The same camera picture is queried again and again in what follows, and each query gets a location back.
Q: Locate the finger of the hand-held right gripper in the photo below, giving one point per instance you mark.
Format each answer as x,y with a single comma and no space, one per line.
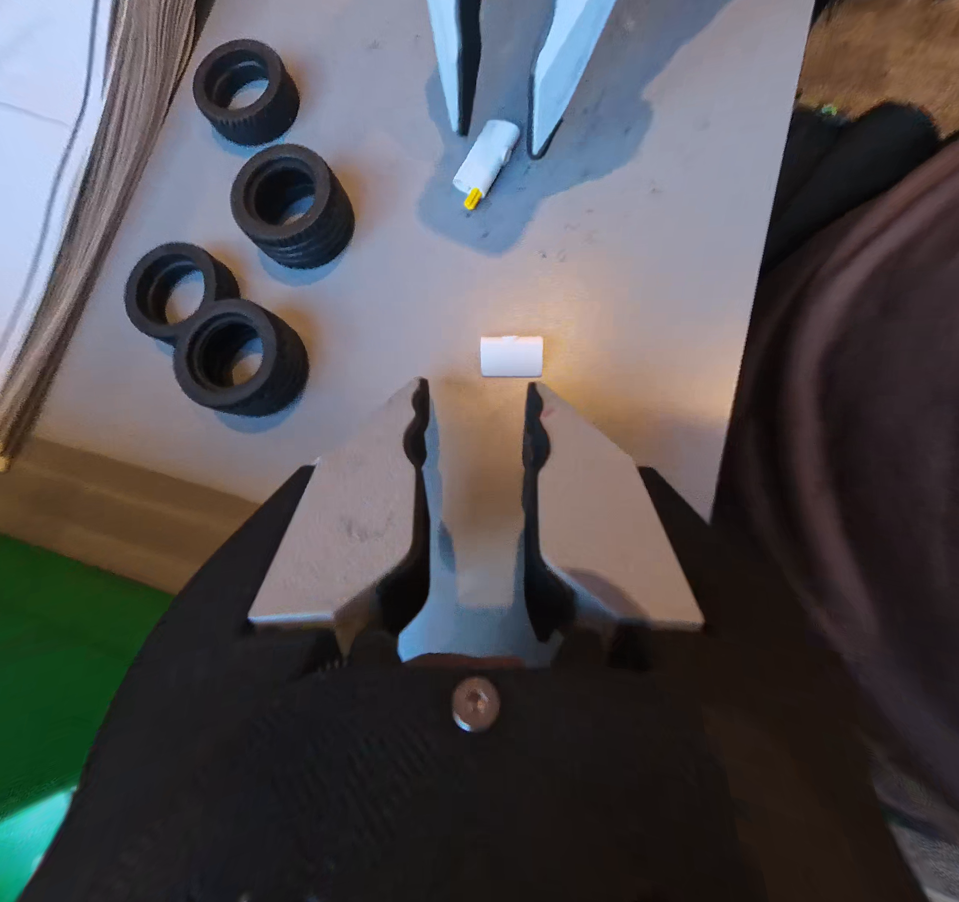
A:
446,17
584,17

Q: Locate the green box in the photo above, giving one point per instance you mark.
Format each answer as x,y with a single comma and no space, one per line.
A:
60,654

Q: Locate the person's black pants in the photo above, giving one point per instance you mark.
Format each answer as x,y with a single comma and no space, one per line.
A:
839,160

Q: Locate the yellow brick axle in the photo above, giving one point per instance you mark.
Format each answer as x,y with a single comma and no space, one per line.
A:
473,199

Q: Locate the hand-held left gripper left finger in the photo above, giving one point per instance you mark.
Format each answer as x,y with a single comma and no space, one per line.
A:
344,535

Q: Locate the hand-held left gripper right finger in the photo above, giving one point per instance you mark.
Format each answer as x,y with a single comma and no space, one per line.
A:
607,542

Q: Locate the person's brown shirt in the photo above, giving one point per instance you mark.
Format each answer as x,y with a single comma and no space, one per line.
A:
861,467

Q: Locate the white instruction booklet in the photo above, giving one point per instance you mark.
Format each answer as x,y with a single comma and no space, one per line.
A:
45,92

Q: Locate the black toy tyre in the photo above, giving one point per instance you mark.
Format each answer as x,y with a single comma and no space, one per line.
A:
330,227
281,107
139,302
285,377

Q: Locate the white brick connector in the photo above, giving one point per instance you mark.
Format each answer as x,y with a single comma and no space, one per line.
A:
511,357
487,156

